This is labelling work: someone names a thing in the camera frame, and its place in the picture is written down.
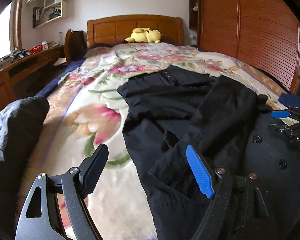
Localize floral blanket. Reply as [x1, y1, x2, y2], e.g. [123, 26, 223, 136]
[16, 42, 290, 240]

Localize black binders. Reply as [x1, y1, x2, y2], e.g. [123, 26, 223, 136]
[33, 7, 40, 28]

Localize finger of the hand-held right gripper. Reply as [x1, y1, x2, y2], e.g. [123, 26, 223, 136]
[271, 106, 300, 123]
[267, 121, 294, 133]

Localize black coat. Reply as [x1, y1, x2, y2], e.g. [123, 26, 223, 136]
[117, 65, 300, 240]

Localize red basket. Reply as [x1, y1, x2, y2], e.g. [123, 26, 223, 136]
[27, 45, 43, 54]

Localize wooden desk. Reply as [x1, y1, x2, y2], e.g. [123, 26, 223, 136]
[0, 44, 65, 110]

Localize wooden bed headboard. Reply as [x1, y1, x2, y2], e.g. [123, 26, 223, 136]
[87, 14, 185, 47]

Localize black gadget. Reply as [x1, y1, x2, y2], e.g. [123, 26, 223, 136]
[10, 49, 30, 63]

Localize window with wooden frame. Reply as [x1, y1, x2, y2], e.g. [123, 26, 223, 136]
[0, 0, 24, 65]

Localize dark shiny clothes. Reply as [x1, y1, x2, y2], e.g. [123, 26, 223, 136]
[0, 95, 50, 188]

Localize wooden slatted wardrobe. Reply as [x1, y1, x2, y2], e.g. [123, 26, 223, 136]
[188, 0, 300, 98]

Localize blue cloth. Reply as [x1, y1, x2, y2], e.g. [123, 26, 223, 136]
[277, 93, 300, 110]

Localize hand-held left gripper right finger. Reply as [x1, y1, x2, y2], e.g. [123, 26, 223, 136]
[186, 144, 288, 240]

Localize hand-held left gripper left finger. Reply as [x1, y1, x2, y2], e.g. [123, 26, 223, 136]
[15, 144, 109, 240]

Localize wooden chair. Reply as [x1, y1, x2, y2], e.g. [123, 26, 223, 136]
[64, 29, 88, 64]

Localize white wall shelf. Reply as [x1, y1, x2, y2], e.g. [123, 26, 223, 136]
[26, 0, 68, 28]

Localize yellow plush toy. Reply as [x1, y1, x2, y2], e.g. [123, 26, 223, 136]
[124, 27, 163, 44]

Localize stack of papers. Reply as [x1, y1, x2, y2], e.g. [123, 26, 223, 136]
[41, 6, 62, 22]

